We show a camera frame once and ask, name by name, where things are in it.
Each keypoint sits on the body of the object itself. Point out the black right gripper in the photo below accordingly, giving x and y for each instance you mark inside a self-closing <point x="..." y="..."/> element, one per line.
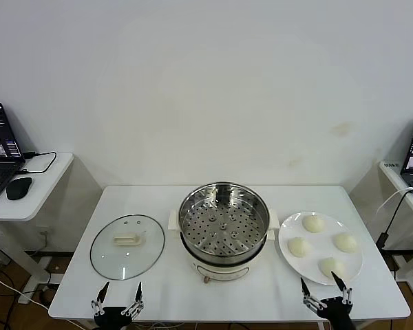
<point x="337" y="311"/>

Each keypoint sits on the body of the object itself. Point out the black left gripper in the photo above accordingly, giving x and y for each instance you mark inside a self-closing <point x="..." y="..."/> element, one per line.
<point x="111" y="318"/>

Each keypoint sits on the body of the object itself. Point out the white steamed baozi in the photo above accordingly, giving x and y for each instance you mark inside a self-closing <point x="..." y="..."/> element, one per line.
<point x="328" y="266"/>
<point x="299" y="247"/>
<point x="345" y="242"/>
<point x="314" y="223"/>

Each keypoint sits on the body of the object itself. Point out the round glass pot lid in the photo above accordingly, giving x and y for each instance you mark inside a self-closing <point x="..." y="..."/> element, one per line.
<point x="124" y="261"/>

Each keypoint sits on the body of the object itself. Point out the black computer mouse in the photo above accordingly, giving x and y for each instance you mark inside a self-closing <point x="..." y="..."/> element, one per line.
<point x="19" y="187"/>

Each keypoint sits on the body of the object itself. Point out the stainless steel steamer basket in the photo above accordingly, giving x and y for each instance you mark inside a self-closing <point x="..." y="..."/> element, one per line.
<point x="223" y="233"/>

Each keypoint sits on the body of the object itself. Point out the round white plate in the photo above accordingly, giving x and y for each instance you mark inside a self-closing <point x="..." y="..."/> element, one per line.
<point x="321" y="248"/>

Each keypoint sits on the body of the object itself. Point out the cream electric cooker base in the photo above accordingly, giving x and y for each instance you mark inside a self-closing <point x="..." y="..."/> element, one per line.
<point x="223" y="269"/>

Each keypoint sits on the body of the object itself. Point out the small white label sticker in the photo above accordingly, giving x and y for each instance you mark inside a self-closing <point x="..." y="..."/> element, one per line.
<point x="391" y="165"/>

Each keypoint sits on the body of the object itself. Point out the white wall outlet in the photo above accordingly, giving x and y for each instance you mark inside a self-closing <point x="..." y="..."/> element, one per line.
<point x="44" y="230"/>

